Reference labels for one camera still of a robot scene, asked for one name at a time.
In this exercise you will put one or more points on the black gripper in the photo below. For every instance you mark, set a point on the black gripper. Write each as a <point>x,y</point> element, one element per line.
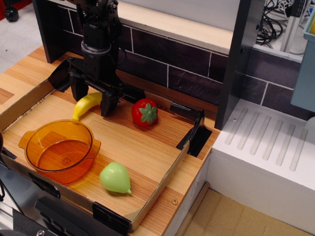
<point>98,70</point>

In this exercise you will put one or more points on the yellow plastic banana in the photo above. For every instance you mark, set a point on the yellow plastic banana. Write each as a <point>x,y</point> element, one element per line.
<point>85,104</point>

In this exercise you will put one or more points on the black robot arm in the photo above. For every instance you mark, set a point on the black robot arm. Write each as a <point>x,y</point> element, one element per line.
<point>101,29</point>

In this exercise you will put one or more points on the orange transparent plastic pot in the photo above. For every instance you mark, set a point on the orange transparent plastic pot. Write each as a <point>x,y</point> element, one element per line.
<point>63,150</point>

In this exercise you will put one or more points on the cardboard fence with black tape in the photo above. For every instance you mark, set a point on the cardboard fence with black tape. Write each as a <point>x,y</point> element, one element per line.
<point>161,175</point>

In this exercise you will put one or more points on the red plastic strawberry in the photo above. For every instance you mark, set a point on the red plastic strawberry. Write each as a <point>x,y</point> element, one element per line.
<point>144,112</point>

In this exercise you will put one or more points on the green plastic pear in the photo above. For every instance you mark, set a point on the green plastic pear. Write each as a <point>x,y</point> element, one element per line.
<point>115,178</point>

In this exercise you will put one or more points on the white toy sink drainboard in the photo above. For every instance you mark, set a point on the white toy sink drainboard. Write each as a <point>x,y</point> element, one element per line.
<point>265,159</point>

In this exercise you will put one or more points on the blue-grey plastic bin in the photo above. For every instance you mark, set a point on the blue-grey plastic bin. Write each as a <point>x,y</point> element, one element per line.
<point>304,91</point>

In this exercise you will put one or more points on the dark grey vertical post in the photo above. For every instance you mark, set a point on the dark grey vertical post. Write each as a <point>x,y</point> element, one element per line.
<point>244,37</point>

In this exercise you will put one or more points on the aluminium frame profile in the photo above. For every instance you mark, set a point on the aluminium frame profile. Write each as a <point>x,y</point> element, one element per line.
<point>297,12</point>

